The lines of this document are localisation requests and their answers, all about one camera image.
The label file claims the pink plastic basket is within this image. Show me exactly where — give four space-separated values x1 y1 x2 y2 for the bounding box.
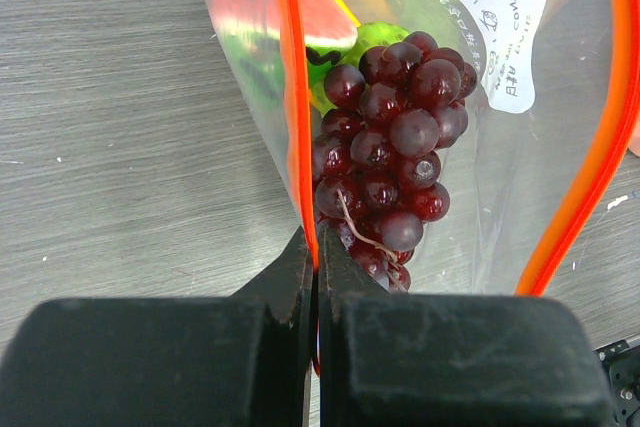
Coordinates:
627 122 640 157

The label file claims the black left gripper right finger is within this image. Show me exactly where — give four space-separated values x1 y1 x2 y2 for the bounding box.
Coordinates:
316 227 613 426

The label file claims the clear zip top bag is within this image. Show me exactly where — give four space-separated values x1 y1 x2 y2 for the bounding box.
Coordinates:
198 0 640 378

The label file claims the green custard apple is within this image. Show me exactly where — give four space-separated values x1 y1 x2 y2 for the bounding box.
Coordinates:
311 21 409 117

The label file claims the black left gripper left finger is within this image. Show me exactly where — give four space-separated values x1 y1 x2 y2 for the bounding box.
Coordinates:
1 231 313 426

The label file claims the watermelon slice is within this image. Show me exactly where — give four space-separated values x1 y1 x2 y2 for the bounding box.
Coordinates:
205 0 357 113

